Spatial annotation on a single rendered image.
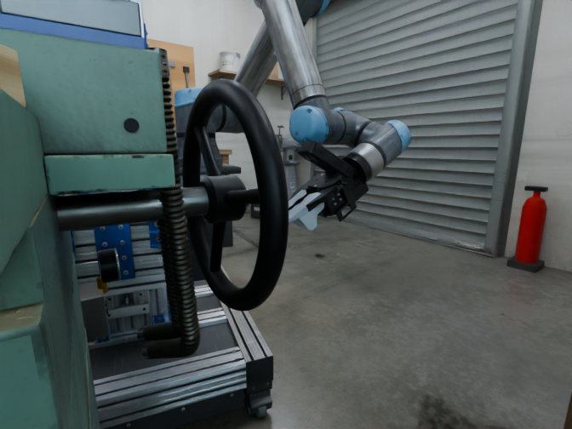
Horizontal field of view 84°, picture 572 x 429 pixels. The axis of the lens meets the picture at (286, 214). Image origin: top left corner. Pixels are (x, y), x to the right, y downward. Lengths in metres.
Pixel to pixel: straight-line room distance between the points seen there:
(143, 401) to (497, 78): 2.96
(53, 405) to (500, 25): 3.15
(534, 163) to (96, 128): 2.87
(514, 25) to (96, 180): 3.02
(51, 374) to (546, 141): 2.94
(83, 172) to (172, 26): 3.80
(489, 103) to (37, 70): 2.95
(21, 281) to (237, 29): 4.28
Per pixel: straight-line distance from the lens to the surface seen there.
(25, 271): 0.20
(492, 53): 3.12
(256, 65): 1.00
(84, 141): 0.32
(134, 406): 1.09
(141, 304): 1.20
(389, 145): 0.72
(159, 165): 0.30
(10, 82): 0.25
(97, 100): 0.32
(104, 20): 0.35
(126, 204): 0.38
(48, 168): 0.30
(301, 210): 0.58
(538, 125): 2.98
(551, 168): 2.95
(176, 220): 0.37
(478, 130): 3.07
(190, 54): 4.03
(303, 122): 0.65
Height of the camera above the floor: 0.88
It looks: 12 degrees down
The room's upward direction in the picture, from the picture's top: straight up
